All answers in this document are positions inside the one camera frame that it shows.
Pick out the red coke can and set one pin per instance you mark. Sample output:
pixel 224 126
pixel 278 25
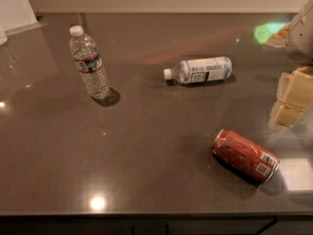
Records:
pixel 245 156

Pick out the orange snack bag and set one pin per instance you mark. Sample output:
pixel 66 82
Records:
pixel 279 39

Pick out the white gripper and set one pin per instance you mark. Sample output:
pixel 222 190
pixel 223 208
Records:
pixel 301 38

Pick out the lying white-label water bottle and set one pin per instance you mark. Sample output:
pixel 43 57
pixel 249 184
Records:
pixel 200 70

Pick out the upright clear water bottle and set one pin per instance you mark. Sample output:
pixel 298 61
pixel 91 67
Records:
pixel 89 63

